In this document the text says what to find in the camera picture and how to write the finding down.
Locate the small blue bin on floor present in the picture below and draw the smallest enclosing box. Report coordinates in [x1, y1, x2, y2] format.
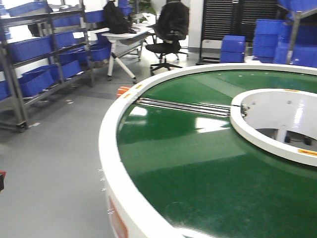
[220, 35, 246, 63]

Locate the blue bin lower rack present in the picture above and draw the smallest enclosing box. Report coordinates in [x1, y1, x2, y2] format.
[18, 70, 54, 97]

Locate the large metal bin rack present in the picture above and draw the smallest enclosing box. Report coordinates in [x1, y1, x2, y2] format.
[0, 0, 95, 132]

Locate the blue bin on rack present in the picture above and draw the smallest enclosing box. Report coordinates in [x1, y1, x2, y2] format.
[8, 36, 53, 62]

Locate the metal roller strip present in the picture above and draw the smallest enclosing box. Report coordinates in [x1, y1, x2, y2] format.
[136, 97, 231, 118]

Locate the white folding desk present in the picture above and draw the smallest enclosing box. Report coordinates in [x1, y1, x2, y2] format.
[94, 23, 153, 84]

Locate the black office chair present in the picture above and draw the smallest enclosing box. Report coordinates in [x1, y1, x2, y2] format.
[146, 0, 189, 76]

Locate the white outer conveyor rim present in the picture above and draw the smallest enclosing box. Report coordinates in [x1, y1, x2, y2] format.
[99, 63, 317, 238]

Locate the black backpack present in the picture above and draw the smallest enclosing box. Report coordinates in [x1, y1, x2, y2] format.
[103, 0, 130, 34]

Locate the blue crate stack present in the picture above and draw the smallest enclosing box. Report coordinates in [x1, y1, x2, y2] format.
[252, 19, 317, 67]

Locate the white inner conveyor ring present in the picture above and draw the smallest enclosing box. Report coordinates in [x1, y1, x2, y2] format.
[229, 88, 317, 167]

